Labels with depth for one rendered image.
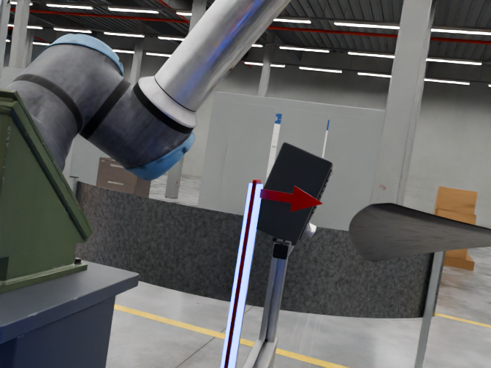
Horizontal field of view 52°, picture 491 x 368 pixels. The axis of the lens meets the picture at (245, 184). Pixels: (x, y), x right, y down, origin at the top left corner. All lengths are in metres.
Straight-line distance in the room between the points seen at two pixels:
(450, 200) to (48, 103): 8.08
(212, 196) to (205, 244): 4.71
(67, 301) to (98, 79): 0.33
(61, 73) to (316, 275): 1.77
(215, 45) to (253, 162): 6.08
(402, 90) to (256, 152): 2.59
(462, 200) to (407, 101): 3.99
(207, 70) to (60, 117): 0.22
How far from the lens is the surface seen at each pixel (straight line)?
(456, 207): 8.62
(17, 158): 0.68
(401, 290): 2.60
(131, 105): 0.81
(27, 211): 0.70
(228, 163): 6.94
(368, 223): 0.43
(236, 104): 6.98
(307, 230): 1.07
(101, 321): 0.80
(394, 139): 4.82
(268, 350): 0.99
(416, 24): 5.01
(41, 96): 0.76
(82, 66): 0.81
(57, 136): 0.73
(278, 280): 1.00
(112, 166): 7.33
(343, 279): 2.41
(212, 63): 0.78
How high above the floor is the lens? 1.21
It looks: 3 degrees down
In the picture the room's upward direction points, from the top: 9 degrees clockwise
